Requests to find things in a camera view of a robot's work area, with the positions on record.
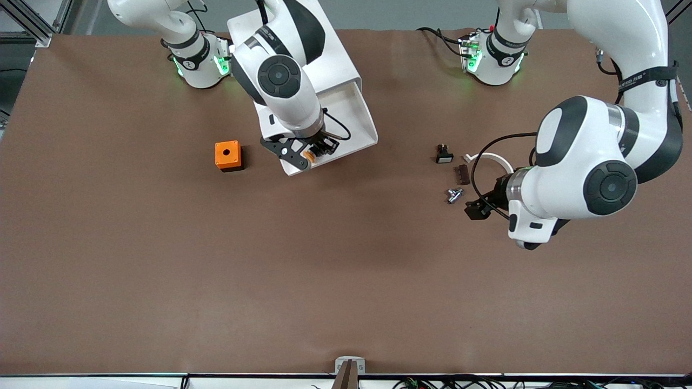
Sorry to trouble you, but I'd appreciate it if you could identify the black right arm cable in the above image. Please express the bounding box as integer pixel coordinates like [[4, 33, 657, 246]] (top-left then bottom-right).
[[322, 108, 352, 142]]

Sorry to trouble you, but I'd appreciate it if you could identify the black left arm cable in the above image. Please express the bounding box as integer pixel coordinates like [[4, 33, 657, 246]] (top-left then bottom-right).
[[471, 132, 538, 219]]

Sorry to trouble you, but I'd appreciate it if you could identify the white curved bracket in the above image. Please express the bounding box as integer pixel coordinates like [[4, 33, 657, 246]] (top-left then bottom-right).
[[463, 152, 513, 175]]

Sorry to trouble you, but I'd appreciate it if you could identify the orange button enclosure box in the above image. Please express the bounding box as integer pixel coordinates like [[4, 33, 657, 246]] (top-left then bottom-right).
[[215, 140, 244, 172]]

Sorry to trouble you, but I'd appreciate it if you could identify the black arm base cable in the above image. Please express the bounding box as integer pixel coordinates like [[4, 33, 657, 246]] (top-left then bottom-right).
[[416, 27, 465, 57]]

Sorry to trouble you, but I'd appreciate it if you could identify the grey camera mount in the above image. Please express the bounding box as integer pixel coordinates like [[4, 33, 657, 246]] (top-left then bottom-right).
[[332, 357, 366, 389]]

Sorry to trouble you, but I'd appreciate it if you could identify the aluminium frame post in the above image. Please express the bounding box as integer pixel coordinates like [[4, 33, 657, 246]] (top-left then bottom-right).
[[668, 0, 692, 25]]

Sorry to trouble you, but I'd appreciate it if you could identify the aluminium frame profile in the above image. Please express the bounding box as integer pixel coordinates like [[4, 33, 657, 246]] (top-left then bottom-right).
[[0, 0, 74, 46]]

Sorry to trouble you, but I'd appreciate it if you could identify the white table edge rail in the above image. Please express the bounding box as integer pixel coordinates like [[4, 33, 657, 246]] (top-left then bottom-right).
[[0, 373, 692, 389]]

